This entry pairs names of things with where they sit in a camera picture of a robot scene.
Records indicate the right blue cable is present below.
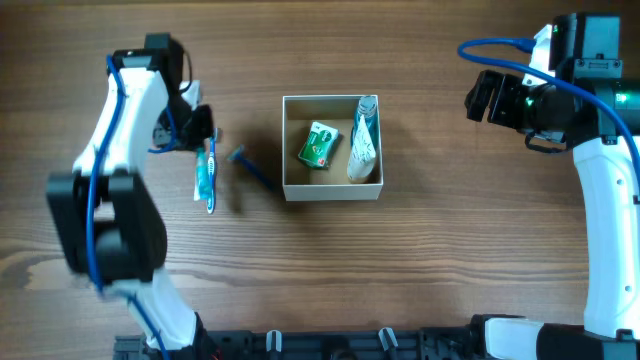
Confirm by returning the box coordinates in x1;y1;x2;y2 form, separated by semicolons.
456;37;640;191

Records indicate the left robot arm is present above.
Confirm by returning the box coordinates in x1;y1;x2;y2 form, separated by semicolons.
46;33;222;359

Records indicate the teal toothpaste tube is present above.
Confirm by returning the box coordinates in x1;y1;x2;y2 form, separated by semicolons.
194;147;211;201

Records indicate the blue disposable razor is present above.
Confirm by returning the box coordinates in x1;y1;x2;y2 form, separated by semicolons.
227;145;274;191

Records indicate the blue cable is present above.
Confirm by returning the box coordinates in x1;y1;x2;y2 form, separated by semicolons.
84;54;179;360
456;37;640;191

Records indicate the green soap packet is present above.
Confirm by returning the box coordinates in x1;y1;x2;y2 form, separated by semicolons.
298;121;340;169

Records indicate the blue mouthwash bottle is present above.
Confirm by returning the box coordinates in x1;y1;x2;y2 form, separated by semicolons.
351;95;379;149

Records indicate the blue white toothbrush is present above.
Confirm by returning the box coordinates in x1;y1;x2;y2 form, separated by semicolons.
207;128;218;215

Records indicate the white open cardboard box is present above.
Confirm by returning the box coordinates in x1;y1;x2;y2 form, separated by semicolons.
281;95;384;201

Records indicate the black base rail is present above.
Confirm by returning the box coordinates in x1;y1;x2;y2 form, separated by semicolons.
113;325;487;360

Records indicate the left blue cable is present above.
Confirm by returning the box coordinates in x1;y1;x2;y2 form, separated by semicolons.
84;54;179;360

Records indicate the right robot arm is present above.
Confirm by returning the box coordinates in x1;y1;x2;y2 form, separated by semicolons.
458;12;639;359

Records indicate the white lotion tube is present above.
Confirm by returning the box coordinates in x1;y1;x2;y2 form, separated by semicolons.
347;115;376;183

